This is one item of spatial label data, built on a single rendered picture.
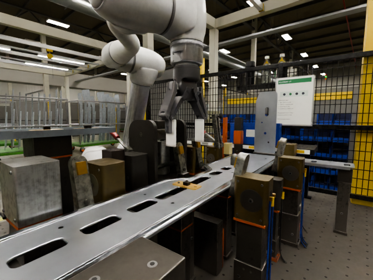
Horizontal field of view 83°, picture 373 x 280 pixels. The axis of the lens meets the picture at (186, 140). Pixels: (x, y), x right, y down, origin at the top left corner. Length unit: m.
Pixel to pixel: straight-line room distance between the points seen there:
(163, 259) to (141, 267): 0.03
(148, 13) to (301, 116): 1.18
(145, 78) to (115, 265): 0.95
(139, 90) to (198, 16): 0.64
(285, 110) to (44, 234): 1.39
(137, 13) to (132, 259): 0.45
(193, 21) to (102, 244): 0.51
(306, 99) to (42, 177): 1.38
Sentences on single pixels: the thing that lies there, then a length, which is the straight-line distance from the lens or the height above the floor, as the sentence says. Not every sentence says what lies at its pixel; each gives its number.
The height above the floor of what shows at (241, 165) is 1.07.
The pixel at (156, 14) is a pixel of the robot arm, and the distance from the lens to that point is 0.54.
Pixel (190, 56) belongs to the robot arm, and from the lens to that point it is 0.57.
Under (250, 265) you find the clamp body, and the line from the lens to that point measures 0.67.
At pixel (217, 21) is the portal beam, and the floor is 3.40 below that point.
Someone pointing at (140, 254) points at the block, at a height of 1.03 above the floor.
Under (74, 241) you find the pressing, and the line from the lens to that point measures 0.42.
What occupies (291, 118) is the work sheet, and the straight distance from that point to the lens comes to 1.51.
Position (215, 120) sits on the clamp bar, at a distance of 1.06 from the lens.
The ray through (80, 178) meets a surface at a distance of 0.55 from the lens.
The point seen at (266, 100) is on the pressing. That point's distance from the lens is 1.26.
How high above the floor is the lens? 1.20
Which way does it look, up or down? 6 degrees down
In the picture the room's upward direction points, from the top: straight up
